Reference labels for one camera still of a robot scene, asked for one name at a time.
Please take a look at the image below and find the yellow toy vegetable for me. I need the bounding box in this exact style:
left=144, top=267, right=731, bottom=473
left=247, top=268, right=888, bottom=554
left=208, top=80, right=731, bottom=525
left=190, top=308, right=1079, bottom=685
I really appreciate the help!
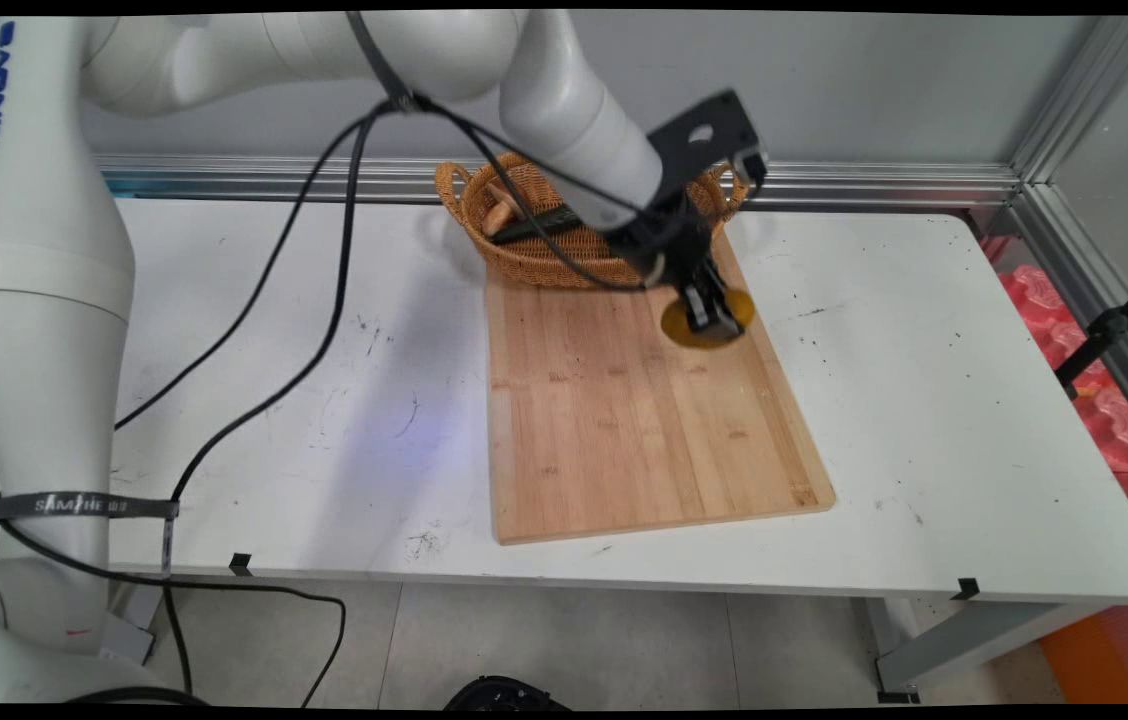
left=661, top=288, right=757, bottom=351

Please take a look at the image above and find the green cucumber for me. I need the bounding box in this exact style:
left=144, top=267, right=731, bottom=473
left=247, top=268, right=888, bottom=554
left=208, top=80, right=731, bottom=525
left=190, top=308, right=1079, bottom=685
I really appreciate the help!
left=489, top=205, right=615, bottom=248

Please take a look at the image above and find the wooden cutting board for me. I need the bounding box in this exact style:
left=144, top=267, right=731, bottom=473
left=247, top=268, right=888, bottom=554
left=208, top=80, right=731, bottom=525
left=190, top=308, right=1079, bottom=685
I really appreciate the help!
left=484, top=230, right=837, bottom=546

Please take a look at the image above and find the thin black cable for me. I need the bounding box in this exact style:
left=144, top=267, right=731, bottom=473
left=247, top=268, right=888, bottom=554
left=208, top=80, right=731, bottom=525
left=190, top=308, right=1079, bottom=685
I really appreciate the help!
left=112, top=100, right=395, bottom=431

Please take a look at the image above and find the grey table leg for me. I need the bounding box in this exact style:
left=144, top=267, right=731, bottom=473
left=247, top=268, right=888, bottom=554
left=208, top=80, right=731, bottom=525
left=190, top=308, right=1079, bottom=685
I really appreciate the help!
left=864, top=598, right=1115, bottom=703

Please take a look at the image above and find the brown toy bread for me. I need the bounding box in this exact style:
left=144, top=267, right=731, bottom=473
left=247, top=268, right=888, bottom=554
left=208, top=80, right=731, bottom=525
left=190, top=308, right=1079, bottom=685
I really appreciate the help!
left=482, top=180, right=531, bottom=239

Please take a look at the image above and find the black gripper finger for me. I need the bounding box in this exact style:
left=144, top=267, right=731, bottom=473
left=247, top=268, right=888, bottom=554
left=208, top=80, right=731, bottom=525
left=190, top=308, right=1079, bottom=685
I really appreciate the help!
left=702, top=264, right=742, bottom=337
left=680, top=288, right=717, bottom=338

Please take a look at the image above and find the thick black cable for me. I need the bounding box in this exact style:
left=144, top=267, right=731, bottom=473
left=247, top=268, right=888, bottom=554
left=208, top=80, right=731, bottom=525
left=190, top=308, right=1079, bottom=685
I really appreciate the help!
left=159, top=95, right=405, bottom=698

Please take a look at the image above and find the woven wicker basket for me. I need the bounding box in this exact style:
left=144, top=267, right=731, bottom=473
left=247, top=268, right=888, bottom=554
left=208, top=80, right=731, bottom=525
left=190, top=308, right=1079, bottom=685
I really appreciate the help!
left=434, top=152, right=752, bottom=291

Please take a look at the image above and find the short aluminium frame rail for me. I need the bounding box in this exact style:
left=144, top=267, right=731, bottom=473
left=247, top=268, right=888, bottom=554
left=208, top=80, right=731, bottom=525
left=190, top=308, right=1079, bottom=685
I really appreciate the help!
left=1009, top=185, right=1128, bottom=463

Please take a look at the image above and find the red foam mat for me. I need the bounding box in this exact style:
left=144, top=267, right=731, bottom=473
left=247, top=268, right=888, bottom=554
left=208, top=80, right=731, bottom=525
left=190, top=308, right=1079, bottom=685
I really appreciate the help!
left=984, top=235, right=1128, bottom=561

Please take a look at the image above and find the orange box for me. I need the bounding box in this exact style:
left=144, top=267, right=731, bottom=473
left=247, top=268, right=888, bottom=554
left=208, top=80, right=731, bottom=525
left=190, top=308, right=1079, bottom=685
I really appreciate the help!
left=1039, top=608, right=1128, bottom=706

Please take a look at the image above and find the long aluminium frame rail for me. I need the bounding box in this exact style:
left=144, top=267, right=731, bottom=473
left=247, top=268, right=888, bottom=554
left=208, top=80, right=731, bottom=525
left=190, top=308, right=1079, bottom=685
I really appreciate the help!
left=89, top=152, right=1025, bottom=211

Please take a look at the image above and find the black printed strap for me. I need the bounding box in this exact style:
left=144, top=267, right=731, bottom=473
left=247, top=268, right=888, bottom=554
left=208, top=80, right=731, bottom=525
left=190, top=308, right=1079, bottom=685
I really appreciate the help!
left=0, top=490, right=180, bottom=523

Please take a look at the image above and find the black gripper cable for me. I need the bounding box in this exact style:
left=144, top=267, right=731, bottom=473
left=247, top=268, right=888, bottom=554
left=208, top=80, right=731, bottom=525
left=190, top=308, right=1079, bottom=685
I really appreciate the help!
left=344, top=12, right=670, bottom=293

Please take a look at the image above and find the black tripod stand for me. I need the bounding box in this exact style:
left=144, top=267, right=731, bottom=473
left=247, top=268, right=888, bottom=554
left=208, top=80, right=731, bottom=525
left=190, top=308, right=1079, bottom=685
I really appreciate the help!
left=1054, top=258, right=1128, bottom=401

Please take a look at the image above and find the black round floor object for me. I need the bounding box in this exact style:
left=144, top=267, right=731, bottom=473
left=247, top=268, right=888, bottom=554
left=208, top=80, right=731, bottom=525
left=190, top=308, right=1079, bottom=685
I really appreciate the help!
left=444, top=676, right=573, bottom=711

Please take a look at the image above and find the black looping floor cable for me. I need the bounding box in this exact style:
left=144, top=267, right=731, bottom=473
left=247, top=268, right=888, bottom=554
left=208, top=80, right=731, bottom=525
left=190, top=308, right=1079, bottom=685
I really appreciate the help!
left=0, top=520, right=347, bottom=709

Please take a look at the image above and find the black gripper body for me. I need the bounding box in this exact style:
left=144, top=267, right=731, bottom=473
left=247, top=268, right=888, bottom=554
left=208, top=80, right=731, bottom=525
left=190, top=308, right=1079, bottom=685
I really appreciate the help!
left=608, top=184, right=727, bottom=303

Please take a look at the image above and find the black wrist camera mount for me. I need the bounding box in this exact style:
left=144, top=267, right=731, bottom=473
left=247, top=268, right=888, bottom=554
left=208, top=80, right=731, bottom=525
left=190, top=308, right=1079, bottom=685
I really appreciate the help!
left=646, top=90, right=769, bottom=193

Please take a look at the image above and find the aluminium frame post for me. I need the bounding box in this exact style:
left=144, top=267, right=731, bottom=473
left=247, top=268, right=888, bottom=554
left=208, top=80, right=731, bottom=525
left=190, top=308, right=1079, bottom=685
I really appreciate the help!
left=1009, top=15, right=1128, bottom=186

